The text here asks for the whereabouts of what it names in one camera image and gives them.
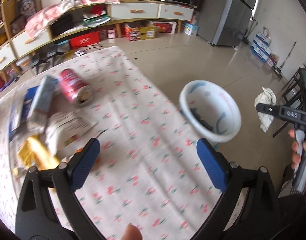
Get white tissue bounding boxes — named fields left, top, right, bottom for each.
left=254, top=87, right=277, bottom=133

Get yellow snack wrapper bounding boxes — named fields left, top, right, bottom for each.
left=17, top=134, right=60, bottom=170

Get red milk drink can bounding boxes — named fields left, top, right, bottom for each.
left=59, top=68, right=94, bottom=107

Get right hand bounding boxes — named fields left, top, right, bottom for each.
left=291, top=140, right=306, bottom=170

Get left hand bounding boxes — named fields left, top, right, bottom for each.
left=121, top=223, right=143, bottom=240

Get black stool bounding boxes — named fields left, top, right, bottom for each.
left=272, top=67, right=306, bottom=138

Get stacked blue white boxes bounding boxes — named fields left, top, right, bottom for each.
left=250, top=27, right=279, bottom=67

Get white paper packet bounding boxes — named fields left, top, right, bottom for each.
left=46, top=110, right=98, bottom=156

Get blue milk carton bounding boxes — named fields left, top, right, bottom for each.
left=27, top=75, right=59, bottom=133

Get cherry print tablecloth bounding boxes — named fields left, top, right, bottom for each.
left=0, top=45, right=243, bottom=240

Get blue biscuit box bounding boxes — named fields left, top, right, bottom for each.
left=8, top=86, right=38, bottom=141

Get grey refrigerator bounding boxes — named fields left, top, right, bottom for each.
left=197, top=0, right=256, bottom=47

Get blue white carton box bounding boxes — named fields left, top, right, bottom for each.
left=182, top=22, right=199, bottom=36

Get red printed box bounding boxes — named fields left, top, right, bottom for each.
left=150, top=21, right=177, bottom=34

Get yellow cardboard box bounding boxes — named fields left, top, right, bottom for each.
left=124, top=22, right=156, bottom=42

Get red gift box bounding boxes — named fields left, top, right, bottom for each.
left=69, top=31, right=100, bottom=49

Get long white TV cabinet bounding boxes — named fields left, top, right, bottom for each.
left=0, top=0, right=193, bottom=73

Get pink cloth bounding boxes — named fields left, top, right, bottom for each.
left=24, top=0, right=120, bottom=39

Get wooden shelf unit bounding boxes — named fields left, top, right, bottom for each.
left=0, top=0, right=23, bottom=56

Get framed picture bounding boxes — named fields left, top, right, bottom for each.
left=15, top=0, right=42, bottom=20

